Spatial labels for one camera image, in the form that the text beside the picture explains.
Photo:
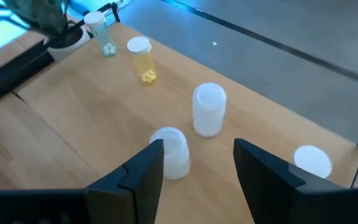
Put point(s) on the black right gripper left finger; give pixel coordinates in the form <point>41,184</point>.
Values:
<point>132,193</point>

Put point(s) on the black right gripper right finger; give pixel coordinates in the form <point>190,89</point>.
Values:
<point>269,193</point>

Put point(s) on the orange medicine bottle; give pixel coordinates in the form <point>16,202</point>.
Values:
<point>312,161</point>

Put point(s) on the white opaque medicine bottle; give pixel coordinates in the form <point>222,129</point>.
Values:
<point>209,115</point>
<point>176,155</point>

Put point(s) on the yellow bottle with yellow pills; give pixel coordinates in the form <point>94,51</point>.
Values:
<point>143,62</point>

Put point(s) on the green bottle with white pills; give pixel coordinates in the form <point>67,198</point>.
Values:
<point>104,40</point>

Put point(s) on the white plant pot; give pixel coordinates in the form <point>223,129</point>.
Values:
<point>70,46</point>

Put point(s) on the green snake plant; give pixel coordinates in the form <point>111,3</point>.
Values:
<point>39,15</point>

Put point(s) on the wooden shelf black metal frame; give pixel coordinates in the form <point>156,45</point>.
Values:
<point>104,109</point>

